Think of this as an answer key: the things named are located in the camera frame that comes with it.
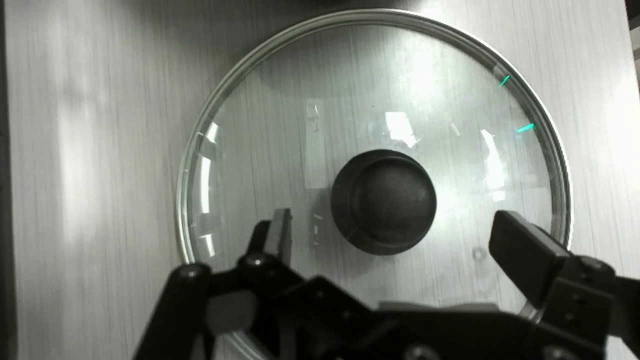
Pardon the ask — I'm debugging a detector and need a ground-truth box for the glass lid with black knob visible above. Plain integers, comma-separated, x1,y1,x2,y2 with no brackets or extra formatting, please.
173,7,573,360

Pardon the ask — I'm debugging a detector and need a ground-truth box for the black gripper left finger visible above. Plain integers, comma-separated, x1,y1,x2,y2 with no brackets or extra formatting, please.
132,207,375,360

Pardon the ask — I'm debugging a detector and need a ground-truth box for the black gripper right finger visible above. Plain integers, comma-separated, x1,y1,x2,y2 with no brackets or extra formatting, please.
487,208,640,349

